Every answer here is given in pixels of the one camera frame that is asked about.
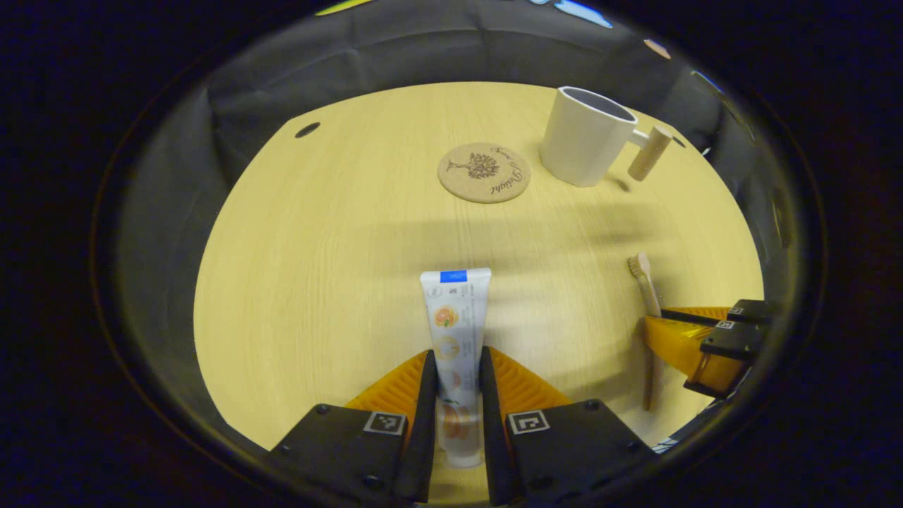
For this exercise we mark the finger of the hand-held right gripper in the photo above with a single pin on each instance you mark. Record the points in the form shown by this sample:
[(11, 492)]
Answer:
[(734, 339), (751, 312)]

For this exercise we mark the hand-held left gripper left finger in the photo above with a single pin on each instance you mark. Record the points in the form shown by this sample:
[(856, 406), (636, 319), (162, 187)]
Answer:
[(425, 423)]

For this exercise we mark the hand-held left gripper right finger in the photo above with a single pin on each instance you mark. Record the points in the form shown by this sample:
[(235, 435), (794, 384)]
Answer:
[(492, 430)]

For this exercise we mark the white toothpaste tube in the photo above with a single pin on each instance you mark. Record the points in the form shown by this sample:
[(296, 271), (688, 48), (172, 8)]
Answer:
[(457, 331)]

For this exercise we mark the wooden toothbrush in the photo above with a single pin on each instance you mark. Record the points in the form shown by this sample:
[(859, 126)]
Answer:
[(645, 282)]

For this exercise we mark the round cork coaster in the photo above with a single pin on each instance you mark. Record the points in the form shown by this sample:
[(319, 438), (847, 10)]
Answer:
[(484, 173)]

